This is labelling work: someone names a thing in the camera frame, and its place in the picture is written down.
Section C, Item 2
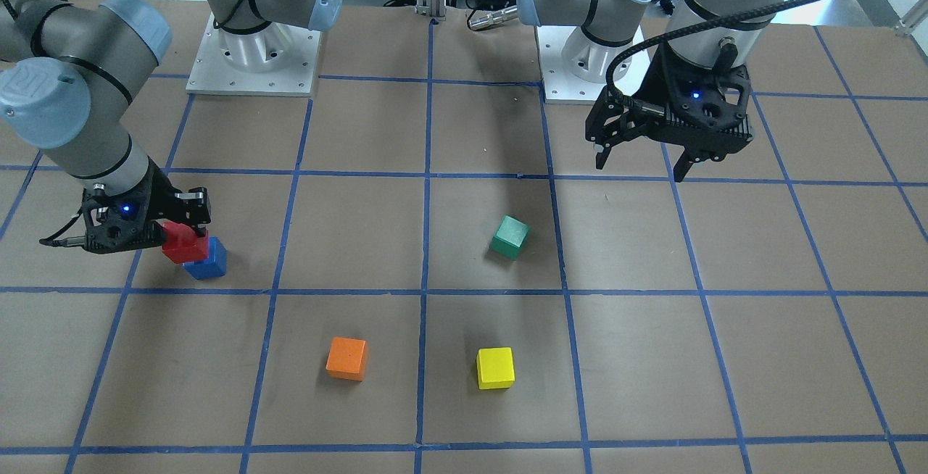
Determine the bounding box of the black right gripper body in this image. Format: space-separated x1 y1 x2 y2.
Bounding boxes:
80 161 211 226

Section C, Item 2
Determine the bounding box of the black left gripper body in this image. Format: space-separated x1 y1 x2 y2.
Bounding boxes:
585 45 755 163

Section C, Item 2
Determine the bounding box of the red wooden block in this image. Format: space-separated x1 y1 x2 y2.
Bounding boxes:
160 222 209 264

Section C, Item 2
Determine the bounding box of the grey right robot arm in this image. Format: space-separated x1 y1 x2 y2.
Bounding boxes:
2 0 344 253

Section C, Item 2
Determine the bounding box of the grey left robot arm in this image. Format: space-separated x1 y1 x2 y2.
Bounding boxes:
516 0 786 181

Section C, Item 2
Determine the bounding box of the blue wooden block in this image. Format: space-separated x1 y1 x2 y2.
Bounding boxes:
182 236 228 281

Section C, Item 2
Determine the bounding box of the green wooden block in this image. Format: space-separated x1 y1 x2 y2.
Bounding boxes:
489 215 530 260

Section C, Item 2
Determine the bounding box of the orange wooden block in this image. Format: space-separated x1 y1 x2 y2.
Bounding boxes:
325 336 369 382

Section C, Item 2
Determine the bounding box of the yellow wooden block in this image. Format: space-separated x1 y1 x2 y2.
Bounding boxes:
475 346 515 389

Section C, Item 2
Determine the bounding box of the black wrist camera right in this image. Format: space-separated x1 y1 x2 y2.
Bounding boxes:
39 203 167 254

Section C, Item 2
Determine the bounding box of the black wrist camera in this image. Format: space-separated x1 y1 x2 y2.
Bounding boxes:
39 203 167 254
652 62 755 159

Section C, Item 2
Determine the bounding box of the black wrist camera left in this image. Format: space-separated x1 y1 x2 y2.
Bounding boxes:
652 62 755 159

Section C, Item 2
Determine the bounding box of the black braided cable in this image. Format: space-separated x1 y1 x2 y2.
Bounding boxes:
606 0 890 116

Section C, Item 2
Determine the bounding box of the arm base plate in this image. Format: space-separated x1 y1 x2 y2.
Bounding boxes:
536 26 624 105
186 17 323 97

